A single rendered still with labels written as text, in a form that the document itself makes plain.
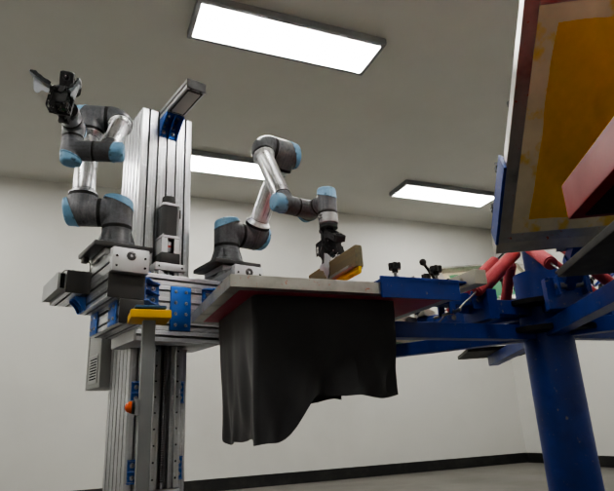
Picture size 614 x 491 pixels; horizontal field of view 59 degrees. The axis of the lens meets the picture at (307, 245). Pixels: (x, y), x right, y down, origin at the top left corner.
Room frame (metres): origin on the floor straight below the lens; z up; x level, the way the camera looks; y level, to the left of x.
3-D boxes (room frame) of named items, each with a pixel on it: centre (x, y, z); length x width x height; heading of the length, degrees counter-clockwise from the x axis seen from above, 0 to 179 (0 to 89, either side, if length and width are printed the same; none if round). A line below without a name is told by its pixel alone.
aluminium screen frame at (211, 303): (1.90, -0.03, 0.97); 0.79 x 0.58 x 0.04; 113
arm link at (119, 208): (2.03, 0.77, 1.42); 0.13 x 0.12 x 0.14; 101
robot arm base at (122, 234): (2.04, 0.76, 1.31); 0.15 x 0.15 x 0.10
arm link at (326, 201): (1.95, -0.08, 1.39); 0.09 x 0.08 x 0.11; 36
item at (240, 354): (1.79, 0.24, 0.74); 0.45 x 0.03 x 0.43; 23
